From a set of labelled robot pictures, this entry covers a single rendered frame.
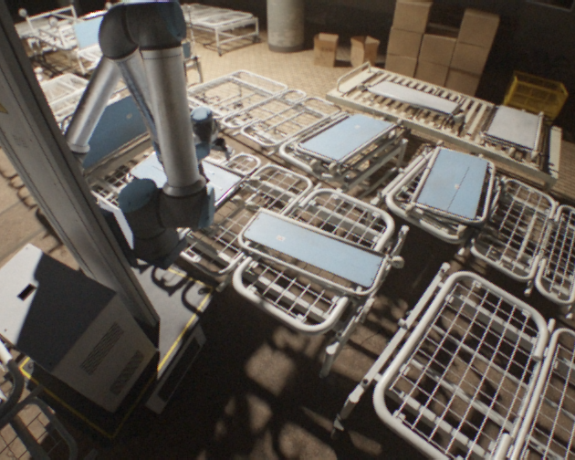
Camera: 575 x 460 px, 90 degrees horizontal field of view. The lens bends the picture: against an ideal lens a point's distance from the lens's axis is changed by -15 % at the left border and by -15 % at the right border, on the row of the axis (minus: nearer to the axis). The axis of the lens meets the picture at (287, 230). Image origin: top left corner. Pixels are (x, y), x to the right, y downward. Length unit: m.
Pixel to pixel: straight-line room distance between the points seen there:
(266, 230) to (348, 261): 0.45
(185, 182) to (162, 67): 0.36
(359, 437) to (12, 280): 1.69
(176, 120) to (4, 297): 0.95
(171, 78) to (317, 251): 1.05
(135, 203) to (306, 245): 0.87
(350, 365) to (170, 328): 0.98
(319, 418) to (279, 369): 0.34
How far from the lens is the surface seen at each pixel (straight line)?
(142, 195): 1.20
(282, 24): 5.88
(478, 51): 4.62
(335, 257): 1.64
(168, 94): 1.03
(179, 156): 1.09
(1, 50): 1.00
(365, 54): 5.34
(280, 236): 1.71
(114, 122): 2.62
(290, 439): 1.82
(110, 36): 1.06
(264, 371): 1.91
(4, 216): 3.63
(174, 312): 1.78
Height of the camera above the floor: 1.80
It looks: 47 degrees down
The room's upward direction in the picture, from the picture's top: straight up
